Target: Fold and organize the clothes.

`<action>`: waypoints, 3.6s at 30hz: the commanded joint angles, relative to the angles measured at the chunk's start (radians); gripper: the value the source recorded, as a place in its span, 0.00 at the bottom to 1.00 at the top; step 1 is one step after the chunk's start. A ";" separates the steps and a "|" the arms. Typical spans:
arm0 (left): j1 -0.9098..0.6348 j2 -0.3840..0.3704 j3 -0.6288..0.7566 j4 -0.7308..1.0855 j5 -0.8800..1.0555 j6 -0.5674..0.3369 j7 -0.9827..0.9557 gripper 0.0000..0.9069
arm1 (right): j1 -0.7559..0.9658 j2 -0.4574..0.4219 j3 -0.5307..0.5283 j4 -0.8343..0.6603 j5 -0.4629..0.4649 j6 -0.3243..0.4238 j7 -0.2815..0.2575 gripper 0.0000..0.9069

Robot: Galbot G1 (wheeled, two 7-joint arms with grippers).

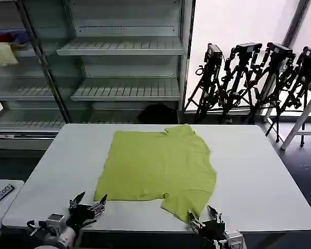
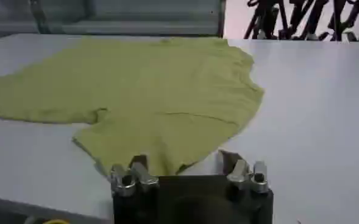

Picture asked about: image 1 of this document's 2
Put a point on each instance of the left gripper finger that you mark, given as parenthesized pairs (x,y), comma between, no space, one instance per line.
(73,203)
(98,207)

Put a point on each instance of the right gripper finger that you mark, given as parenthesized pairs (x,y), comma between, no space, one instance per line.
(217,217)
(195,223)

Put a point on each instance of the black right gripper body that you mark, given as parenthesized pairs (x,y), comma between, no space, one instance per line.
(213,230)

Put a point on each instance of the grey rack with clothes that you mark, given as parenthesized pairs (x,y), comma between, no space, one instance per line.
(15,92)

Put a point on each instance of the black camera tripod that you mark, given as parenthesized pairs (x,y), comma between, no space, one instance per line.
(277,55)
(212,67)
(309,62)
(245,55)

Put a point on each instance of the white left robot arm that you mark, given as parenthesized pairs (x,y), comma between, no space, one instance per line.
(59,233)

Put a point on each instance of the white side table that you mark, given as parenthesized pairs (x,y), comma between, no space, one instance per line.
(5,210)

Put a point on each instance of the yellow-green shirt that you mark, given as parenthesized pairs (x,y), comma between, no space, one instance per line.
(155,166)

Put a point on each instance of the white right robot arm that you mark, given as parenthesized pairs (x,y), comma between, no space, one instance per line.
(234,240)

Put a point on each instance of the grey metal shelving unit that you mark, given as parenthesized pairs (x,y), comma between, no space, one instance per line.
(129,49)

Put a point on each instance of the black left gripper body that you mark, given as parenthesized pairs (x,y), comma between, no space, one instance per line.
(80,214)

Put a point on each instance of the black bag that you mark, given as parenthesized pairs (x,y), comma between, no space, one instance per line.
(158,114)

